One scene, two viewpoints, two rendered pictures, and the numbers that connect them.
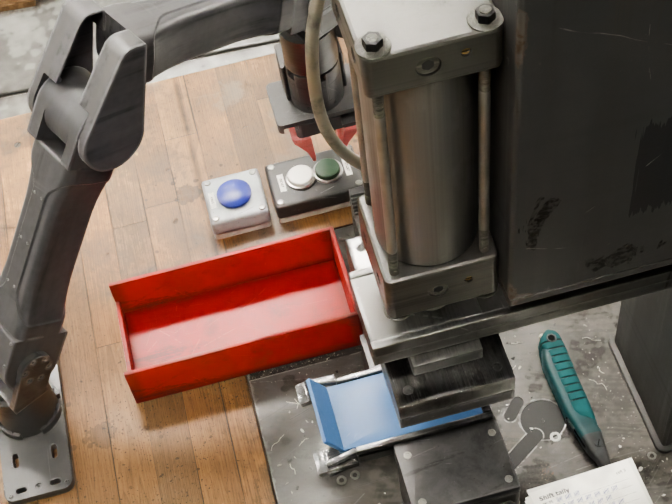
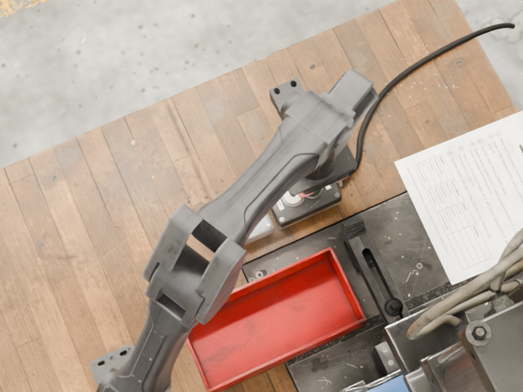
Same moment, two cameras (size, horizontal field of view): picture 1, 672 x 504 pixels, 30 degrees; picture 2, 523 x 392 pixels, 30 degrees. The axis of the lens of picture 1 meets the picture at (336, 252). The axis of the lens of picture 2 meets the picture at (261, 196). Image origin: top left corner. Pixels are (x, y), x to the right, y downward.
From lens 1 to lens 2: 0.65 m
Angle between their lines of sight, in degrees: 21
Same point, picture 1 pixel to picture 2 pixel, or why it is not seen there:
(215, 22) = (277, 195)
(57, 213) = (175, 344)
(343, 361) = (351, 341)
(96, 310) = not seen: hidden behind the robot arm
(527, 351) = (479, 316)
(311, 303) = (319, 298)
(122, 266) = not seen: hidden behind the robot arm
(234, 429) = not seen: outside the picture
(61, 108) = (177, 289)
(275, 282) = (289, 283)
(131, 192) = (158, 214)
